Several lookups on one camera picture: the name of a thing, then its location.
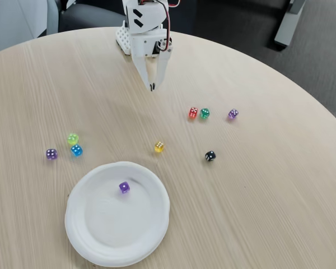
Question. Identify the purple translucent die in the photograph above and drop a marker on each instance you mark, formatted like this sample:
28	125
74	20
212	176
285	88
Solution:
233	114
124	187
51	154

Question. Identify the white paper plate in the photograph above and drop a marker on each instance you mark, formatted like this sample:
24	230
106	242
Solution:
117	221

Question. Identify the red translucent die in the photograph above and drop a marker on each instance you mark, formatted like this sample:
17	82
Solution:
193	113

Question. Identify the dark grey chair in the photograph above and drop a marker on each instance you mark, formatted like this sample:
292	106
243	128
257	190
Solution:
86	16

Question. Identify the yellow translucent die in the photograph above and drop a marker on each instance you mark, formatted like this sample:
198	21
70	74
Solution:
159	147

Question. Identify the lime green translucent die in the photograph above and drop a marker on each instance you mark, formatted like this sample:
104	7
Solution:
72	138

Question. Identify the black die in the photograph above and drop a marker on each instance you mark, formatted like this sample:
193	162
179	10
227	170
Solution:
210	156

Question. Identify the blue translucent die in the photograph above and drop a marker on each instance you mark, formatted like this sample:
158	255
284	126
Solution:
76	150

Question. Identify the grey desk leg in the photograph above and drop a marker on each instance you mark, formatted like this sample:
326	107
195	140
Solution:
288	25

